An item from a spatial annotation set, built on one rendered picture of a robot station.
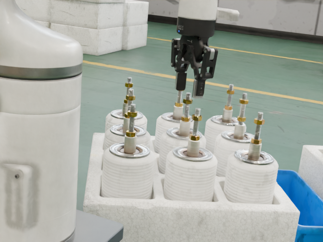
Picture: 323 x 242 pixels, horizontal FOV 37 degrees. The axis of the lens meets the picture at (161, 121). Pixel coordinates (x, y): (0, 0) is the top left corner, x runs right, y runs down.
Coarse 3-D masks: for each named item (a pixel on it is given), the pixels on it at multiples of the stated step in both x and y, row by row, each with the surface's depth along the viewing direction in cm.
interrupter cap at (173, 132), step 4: (172, 128) 104; (176, 128) 104; (168, 132) 101; (172, 132) 101; (176, 132) 102; (172, 136) 99; (176, 136) 99; (180, 136) 99; (184, 136) 100; (188, 136) 100; (200, 136) 100
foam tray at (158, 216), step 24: (96, 144) 112; (96, 168) 98; (96, 192) 87; (216, 192) 92; (120, 216) 84; (144, 216) 85; (168, 216) 85; (192, 216) 86; (216, 216) 86; (240, 216) 86; (264, 216) 87; (288, 216) 87; (144, 240) 86; (168, 240) 87; (192, 240) 87; (216, 240) 87; (240, 240) 88; (264, 240) 88; (288, 240) 89
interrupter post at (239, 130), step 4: (236, 124) 102; (244, 124) 102; (236, 128) 102; (240, 128) 101; (244, 128) 102; (236, 132) 102; (240, 132) 102; (244, 132) 102; (236, 136) 102; (240, 136) 102
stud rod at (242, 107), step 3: (243, 93) 100; (246, 93) 100; (243, 96) 100; (246, 96) 100; (243, 99) 100; (246, 99) 100; (243, 105) 101; (240, 108) 101; (243, 108) 101; (240, 111) 101; (243, 111) 101; (240, 114) 101; (243, 114) 101; (243, 117) 101; (240, 123) 102
